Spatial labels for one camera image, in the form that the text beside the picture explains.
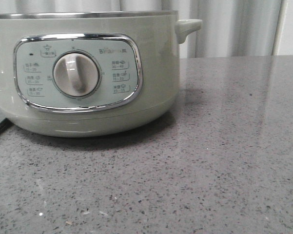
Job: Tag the grey pot control knob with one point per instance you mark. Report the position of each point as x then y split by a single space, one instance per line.
76 74

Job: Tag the pale green electric cooking pot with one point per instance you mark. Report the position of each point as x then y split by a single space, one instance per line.
137 54

